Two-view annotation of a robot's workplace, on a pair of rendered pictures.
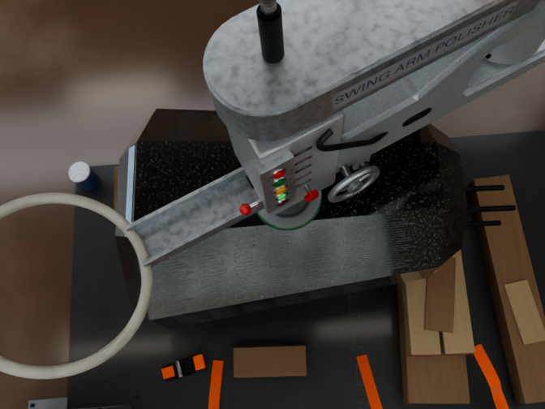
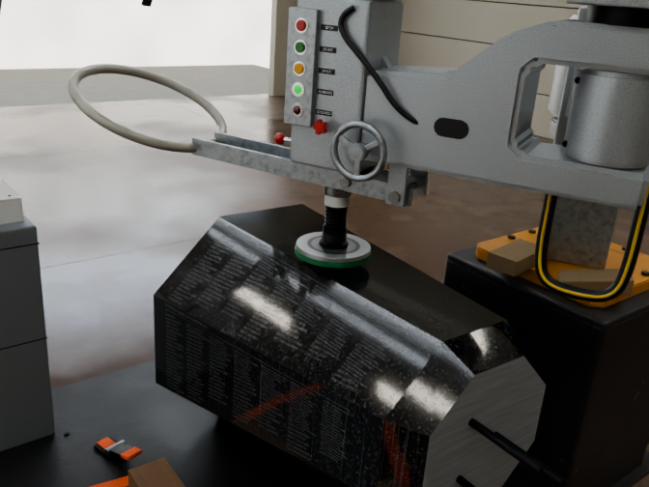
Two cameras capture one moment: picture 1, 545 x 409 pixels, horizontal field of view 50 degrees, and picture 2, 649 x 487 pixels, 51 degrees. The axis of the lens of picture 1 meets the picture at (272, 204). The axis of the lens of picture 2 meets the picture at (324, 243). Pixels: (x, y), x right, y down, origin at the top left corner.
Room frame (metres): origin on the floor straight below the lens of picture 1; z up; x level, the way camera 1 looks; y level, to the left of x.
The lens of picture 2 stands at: (-0.75, -1.30, 1.57)
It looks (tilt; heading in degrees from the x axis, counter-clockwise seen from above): 21 degrees down; 44
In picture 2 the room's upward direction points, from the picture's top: 4 degrees clockwise
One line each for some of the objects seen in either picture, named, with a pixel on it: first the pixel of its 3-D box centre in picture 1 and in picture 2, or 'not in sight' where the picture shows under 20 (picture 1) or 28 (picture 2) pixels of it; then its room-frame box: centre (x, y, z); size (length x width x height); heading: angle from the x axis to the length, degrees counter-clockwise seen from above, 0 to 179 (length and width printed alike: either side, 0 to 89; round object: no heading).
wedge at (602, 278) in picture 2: not in sight; (594, 276); (1.18, -0.56, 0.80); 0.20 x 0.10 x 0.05; 121
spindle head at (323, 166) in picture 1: (310, 122); (373, 92); (0.59, -0.13, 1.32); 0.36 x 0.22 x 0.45; 108
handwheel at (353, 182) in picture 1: (346, 173); (364, 149); (0.49, -0.20, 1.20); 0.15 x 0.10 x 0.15; 108
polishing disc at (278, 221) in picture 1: (286, 195); (333, 245); (0.56, -0.05, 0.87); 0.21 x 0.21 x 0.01
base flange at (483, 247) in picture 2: not in sight; (574, 259); (1.36, -0.40, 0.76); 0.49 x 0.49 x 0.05; 84
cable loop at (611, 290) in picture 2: not in sight; (587, 238); (0.77, -0.68, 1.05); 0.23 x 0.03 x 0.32; 108
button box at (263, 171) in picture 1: (276, 183); (302, 68); (0.43, -0.02, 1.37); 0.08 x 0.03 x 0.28; 108
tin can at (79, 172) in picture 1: (83, 176); not in sight; (1.09, 0.85, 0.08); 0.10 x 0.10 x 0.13
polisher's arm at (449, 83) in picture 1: (422, 72); (491, 116); (0.67, -0.43, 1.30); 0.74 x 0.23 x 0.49; 108
